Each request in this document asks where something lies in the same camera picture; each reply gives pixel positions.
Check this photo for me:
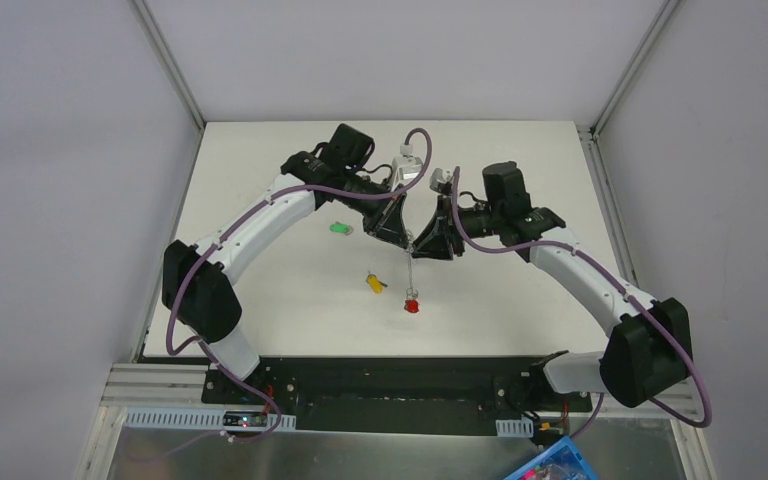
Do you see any yellow tagged key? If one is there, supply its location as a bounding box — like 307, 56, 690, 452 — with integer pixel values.
365, 273, 388, 294

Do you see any red tagged key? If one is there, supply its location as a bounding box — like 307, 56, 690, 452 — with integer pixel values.
404, 299, 420, 314

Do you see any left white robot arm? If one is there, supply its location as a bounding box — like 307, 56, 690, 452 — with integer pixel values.
160, 124, 427, 405

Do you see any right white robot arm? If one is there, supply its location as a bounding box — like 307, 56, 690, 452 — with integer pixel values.
413, 161, 692, 410

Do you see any green tagged key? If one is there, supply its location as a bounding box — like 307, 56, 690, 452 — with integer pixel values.
329, 222, 354, 236

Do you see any blue plastic bin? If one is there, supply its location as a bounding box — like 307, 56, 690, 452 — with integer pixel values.
504, 436, 599, 480

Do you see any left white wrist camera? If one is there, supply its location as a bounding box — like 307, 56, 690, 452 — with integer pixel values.
389, 154, 423, 191

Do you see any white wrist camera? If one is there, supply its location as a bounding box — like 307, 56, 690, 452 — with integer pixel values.
429, 168, 453, 196
389, 154, 423, 191

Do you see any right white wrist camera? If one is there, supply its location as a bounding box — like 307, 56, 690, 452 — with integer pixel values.
429, 168, 453, 196

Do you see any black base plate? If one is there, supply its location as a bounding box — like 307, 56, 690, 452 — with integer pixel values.
201, 356, 599, 436

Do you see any aluminium frame rail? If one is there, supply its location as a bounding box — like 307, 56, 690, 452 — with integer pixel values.
128, 0, 207, 133

